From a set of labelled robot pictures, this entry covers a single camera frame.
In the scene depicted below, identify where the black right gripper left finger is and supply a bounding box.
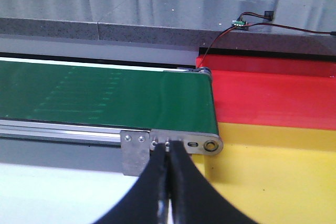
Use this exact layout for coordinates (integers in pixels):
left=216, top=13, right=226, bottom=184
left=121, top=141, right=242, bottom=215
left=96, top=144, right=168, bottom=223

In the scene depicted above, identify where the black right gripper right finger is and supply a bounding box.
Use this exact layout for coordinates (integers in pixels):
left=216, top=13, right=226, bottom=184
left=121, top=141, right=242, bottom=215
left=170, top=141, right=255, bottom=223

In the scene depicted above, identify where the yellow plastic tray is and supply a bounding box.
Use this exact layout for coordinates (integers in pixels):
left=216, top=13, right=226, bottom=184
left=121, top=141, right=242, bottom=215
left=192, top=123, right=335, bottom=223

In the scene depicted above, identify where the green conveyor belt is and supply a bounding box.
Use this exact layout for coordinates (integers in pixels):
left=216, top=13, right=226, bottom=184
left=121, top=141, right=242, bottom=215
left=1, top=61, right=218, bottom=134

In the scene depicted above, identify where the red plastic tray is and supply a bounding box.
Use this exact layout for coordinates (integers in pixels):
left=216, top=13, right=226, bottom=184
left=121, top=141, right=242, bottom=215
left=196, top=55, right=335, bottom=130

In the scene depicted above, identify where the small green circuit board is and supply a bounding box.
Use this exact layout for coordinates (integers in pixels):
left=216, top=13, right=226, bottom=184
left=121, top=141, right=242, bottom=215
left=232, top=18, right=248, bottom=30

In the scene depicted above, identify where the grey stone counter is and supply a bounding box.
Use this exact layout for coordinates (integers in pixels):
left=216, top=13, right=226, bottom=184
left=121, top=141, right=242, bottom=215
left=1, top=0, right=335, bottom=56

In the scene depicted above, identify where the small black sensor block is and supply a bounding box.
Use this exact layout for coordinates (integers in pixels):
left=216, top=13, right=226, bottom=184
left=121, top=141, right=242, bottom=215
left=264, top=11, right=274, bottom=21

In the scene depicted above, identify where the steel conveyor support bracket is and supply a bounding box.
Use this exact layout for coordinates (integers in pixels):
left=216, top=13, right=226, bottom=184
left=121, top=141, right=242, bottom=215
left=120, top=130, right=150, bottom=176

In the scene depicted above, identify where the red black wire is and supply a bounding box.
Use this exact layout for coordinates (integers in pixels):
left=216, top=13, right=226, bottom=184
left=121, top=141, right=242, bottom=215
left=197, top=12, right=336, bottom=69

